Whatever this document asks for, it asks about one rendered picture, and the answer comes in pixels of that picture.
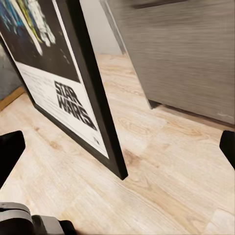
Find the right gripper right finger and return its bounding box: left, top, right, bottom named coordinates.
left=219, top=130, right=235, bottom=169

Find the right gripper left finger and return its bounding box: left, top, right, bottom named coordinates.
left=0, top=130, right=25, bottom=188

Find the poster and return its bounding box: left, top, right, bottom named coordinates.
left=0, top=0, right=128, bottom=180

